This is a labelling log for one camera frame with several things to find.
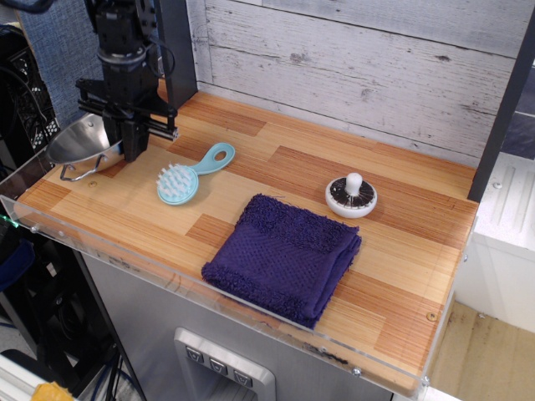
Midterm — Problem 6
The purple folded towel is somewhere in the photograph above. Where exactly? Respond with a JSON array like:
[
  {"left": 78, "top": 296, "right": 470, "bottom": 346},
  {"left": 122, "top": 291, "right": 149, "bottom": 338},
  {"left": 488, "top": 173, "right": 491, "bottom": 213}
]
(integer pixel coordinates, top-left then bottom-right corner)
[{"left": 201, "top": 194, "right": 361, "bottom": 328}]

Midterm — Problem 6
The black plastic crate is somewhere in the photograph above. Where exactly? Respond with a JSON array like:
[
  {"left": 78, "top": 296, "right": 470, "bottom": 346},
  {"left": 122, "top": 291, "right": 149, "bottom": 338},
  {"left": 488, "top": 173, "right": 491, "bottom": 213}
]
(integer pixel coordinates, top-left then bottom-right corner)
[{"left": 1, "top": 24, "right": 59, "bottom": 167}]

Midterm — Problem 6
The white toy mushroom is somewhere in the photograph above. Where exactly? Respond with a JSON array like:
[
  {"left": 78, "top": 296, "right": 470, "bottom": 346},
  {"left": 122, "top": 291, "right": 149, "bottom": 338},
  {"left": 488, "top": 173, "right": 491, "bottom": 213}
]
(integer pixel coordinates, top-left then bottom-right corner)
[{"left": 325, "top": 172, "right": 378, "bottom": 219}]

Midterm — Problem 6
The yellow object at corner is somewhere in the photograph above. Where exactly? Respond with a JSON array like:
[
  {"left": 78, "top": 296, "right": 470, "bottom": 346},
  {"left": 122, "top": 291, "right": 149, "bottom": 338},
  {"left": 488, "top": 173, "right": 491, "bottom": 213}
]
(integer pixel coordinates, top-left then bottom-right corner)
[{"left": 30, "top": 382, "right": 74, "bottom": 401}]

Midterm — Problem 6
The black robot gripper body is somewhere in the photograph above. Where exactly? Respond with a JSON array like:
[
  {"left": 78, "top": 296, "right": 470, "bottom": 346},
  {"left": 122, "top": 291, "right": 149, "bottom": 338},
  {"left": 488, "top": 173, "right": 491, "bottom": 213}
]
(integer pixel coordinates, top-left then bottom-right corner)
[{"left": 76, "top": 45, "right": 178, "bottom": 140}]

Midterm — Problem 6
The black vertical post left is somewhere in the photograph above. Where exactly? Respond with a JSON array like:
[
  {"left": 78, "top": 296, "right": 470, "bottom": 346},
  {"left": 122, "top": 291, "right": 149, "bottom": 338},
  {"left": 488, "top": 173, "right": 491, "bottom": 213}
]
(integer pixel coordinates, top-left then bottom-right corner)
[{"left": 154, "top": 0, "right": 197, "bottom": 109}]

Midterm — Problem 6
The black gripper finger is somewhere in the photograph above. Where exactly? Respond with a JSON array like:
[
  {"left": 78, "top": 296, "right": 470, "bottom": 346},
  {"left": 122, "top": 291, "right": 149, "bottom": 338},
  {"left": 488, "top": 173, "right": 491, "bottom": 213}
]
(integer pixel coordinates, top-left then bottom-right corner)
[
  {"left": 102, "top": 114, "right": 122, "bottom": 145},
  {"left": 121, "top": 120, "right": 150, "bottom": 163}
]

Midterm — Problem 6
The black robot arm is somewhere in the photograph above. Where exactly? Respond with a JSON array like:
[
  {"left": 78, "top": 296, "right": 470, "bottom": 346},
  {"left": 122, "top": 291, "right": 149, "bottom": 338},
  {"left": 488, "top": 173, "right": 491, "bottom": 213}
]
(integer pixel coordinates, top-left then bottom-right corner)
[{"left": 76, "top": 1, "right": 178, "bottom": 162}]

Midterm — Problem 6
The blue fabric partition panel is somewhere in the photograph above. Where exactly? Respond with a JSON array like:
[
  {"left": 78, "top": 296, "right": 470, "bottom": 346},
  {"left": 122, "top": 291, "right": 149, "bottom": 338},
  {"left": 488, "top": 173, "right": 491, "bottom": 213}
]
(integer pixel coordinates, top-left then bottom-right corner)
[{"left": 17, "top": 1, "right": 103, "bottom": 128}]

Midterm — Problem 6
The black vertical post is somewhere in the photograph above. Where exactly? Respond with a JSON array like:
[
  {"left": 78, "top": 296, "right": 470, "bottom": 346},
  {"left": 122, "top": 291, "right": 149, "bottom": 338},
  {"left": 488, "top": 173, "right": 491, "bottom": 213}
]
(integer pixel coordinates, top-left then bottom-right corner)
[
  {"left": 467, "top": 12, "right": 534, "bottom": 202},
  {"left": 154, "top": 0, "right": 197, "bottom": 109}
]

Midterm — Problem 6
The black vertical post right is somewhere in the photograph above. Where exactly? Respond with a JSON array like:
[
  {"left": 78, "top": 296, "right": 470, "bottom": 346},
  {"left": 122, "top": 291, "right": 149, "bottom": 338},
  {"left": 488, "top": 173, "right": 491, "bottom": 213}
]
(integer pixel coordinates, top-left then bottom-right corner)
[{"left": 467, "top": 12, "right": 534, "bottom": 202}]

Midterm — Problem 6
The clear acrylic table guard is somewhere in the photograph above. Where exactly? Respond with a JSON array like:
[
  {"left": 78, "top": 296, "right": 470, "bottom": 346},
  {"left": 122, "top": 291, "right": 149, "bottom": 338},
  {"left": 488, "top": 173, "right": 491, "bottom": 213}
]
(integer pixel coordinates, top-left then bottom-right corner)
[{"left": 0, "top": 141, "right": 456, "bottom": 398}]

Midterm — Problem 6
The light blue scrub brush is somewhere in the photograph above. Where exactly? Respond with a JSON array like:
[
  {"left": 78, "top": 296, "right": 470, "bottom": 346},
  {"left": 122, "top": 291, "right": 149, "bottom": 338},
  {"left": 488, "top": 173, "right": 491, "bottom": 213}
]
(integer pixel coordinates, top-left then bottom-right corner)
[{"left": 156, "top": 143, "right": 236, "bottom": 206}]

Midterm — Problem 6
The stainless steel two-handled bowl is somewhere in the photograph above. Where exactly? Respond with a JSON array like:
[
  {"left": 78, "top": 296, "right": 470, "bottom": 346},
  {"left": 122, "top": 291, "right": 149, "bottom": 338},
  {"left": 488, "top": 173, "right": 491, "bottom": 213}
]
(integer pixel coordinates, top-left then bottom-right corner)
[{"left": 45, "top": 114, "right": 124, "bottom": 182}]

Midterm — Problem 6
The silver panel with buttons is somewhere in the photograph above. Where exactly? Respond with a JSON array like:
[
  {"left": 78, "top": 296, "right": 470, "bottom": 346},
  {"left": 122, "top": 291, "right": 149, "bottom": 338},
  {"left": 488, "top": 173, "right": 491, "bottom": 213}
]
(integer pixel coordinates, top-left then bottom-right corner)
[{"left": 174, "top": 327, "right": 277, "bottom": 400}]

